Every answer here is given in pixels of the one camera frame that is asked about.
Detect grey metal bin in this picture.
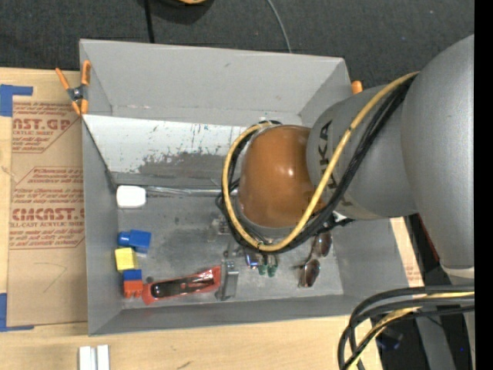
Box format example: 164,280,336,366
79,39,411,337

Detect blue toy block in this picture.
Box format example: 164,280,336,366
117,229,153,254

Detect yellow toy block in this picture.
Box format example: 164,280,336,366
114,247,139,272

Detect brown cardboard board, red print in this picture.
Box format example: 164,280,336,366
0,66,425,333

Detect white rounded block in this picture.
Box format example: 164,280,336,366
116,184,148,209

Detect sunglasses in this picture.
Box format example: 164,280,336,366
297,230,334,289

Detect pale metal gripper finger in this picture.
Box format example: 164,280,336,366
216,259,240,302
211,214,232,239

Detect clear plastic tube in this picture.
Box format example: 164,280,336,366
146,185,231,199

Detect orange toy brick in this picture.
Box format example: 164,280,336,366
122,279,145,299

